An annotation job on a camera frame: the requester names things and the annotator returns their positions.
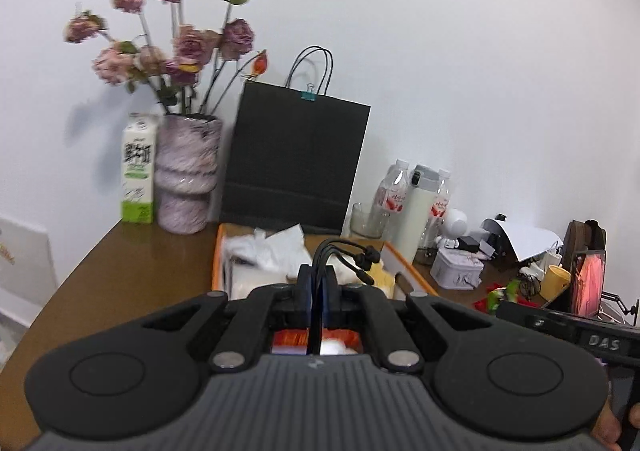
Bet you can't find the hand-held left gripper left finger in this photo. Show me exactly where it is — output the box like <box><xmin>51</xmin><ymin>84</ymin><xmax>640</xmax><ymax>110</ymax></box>
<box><xmin>142</xmin><ymin>263</ymin><xmax>313</xmax><ymax>374</ymax></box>

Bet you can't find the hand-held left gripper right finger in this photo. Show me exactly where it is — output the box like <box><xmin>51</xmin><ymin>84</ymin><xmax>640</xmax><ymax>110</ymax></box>
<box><xmin>320</xmin><ymin>265</ymin><xmax>496</xmax><ymax>374</ymax></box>

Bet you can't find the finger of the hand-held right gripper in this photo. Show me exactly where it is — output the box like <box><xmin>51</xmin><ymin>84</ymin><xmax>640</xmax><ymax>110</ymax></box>
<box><xmin>496</xmin><ymin>300</ymin><xmax>576</xmax><ymax>338</ymax></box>

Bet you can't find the red and green toy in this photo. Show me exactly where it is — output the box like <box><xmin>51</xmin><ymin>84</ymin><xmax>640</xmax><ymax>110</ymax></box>
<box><xmin>475</xmin><ymin>281</ymin><xmax>523</xmax><ymax>314</ymax></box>

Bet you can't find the orange cardboard box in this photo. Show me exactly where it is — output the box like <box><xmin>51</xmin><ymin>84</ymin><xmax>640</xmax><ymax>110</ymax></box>
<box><xmin>211</xmin><ymin>222</ymin><xmax>440</xmax><ymax>357</ymax></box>

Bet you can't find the brown wooden desktop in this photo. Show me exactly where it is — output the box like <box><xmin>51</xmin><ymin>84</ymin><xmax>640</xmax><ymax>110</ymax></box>
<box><xmin>0</xmin><ymin>220</ymin><xmax>576</xmax><ymax>451</ymax></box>

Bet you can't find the person's right hand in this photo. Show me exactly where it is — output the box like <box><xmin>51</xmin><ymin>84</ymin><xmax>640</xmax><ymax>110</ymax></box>
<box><xmin>592</xmin><ymin>401</ymin><xmax>623</xmax><ymax>451</ymax></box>

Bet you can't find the yellow cup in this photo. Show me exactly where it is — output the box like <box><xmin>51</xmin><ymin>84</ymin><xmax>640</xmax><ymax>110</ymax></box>
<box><xmin>542</xmin><ymin>265</ymin><xmax>572</xmax><ymax>302</ymax></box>

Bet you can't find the white tissue pack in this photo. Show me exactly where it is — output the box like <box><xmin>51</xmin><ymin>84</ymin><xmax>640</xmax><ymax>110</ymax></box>
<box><xmin>230</xmin><ymin>263</ymin><xmax>301</xmax><ymax>299</ymax></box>

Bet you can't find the crumpled white tissue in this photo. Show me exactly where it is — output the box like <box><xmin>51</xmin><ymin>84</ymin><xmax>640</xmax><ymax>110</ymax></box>
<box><xmin>222</xmin><ymin>226</ymin><xmax>321</xmax><ymax>282</ymax></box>

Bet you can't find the pale yellow round bun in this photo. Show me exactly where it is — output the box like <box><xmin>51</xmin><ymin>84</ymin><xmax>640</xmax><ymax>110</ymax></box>
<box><xmin>369</xmin><ymin>258</ymin><xmax>397</xmax><ymax>298</ymax></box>

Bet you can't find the phone with red screen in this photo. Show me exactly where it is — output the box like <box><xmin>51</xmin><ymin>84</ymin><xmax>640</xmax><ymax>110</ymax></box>
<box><xmin>570</xmin><ymin>251</ymin><xmax>607</xmax><ymax>319</ymax></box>

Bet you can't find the white paper sheet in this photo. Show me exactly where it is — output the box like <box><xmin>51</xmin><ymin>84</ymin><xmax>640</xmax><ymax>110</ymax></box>
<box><xmin>481</xmin><ymin>218</ymin><xmax>563</xmax><ymax>262</ymax></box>

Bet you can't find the white tissue pack box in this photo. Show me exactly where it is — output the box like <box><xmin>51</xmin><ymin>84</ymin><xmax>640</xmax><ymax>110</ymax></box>
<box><xmin>430</xmin><ymin>248</ymin><xmax>483</xmax><ymax>291</ymax></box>

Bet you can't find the clear glass cup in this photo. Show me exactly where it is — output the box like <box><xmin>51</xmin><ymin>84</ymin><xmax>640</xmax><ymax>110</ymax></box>
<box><xmin>350</xmin><ymin>202</ymin><xmax>390</xmax><ymax>238</ymax></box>

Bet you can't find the white round toy robot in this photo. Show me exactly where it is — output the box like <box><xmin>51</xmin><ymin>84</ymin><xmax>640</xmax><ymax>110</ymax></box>
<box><xmin>437</xmin><ymin>208</ymin><xmax>471</xmax><ymax>249</ymax></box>

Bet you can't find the white thermos bottle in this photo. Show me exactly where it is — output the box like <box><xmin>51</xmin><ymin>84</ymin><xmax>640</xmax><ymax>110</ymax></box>
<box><xmin>395</xmin><ymin>164</ymin><xmax>441</xmax><ymax>264</ymax></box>

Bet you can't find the clear water bottle red label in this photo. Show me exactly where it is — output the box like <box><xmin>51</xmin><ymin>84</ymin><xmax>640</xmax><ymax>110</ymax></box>
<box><xmin>375</xmin><ymin>160</ymin><xmax>411</xmax><ymax>232</ymax></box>
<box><xmin>425</xmin><ymin>169</ymin><xmax>453</xmax><ymax>264</ymax></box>

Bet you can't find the black paper bag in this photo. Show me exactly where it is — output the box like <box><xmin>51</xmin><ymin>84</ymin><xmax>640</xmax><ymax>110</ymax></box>
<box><xmin>220</xmin><ymin>46</ymin><xmax>372</xmax><ymax>236</ymax></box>

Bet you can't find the purple textured vase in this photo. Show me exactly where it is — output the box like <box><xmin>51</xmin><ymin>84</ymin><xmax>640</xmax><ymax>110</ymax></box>
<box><xmin>154</xmin><ymin>114</ymin><xmax>223</xmax><ymax>234</ymax></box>

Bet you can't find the green and white milk carton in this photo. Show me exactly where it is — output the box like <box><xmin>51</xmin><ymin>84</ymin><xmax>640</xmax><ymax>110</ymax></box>
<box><xmin>121</xmin><ymin>112</ymin><xmax>160</xmax><ymax>224</ymax></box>

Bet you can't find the dried pink flower bouquet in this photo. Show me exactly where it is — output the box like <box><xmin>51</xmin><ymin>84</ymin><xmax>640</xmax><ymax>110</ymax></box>
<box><xmin>64</xmin><ymin>0</ymin><xmax>278</xmax><ymax>117</ymax></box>

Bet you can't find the white flat box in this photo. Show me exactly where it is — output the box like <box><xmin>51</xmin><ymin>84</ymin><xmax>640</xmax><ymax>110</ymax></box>
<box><xmin>0</xmin><ymin>216</ymin><xmax>57</xmax><ymax>327</ymax></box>

